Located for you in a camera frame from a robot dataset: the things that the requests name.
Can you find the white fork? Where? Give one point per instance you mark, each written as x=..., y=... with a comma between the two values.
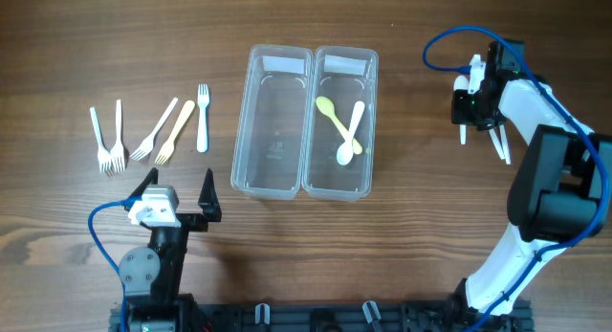
x=118, y=150
x=104, y=156

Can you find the clear plastic container right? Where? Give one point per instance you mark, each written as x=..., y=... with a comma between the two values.
x=344, y=75

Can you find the white wide-handle spoon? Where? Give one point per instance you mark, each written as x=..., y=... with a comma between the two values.
x=346, y=151

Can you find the yellow plastic spoon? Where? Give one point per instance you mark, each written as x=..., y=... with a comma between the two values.
x=326, y=107

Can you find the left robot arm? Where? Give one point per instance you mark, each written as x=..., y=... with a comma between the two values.
x=151, y=275

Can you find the clear plastic container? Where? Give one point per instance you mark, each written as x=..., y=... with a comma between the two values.
x=344, y=75
x=268, y=154

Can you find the white slim spoon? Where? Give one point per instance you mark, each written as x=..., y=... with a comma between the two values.
x=462, y=83

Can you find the white fork far left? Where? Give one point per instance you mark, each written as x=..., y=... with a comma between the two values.
x=104, y=156

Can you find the white fork angled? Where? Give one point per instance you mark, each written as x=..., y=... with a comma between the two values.
x=147, y=144

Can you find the clear plastic container left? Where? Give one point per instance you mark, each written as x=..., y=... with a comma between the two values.
x=268, y=154

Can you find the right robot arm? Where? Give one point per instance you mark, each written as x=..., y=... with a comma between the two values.
x=557, y=189

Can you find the white plastic spoon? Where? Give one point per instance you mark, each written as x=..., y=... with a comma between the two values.
x=505, y=145
x=497, y=144

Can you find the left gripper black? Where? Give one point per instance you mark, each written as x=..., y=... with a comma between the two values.
x=209, y=205

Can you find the yellow plastic fork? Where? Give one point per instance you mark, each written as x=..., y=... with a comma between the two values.
x=168, y=147

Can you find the light blue plastic fork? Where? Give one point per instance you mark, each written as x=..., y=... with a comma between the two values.
x=203, y=101

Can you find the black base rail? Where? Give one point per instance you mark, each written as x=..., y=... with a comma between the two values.
x=410, y=316

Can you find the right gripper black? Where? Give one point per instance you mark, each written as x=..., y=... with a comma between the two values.
x=459, y=115

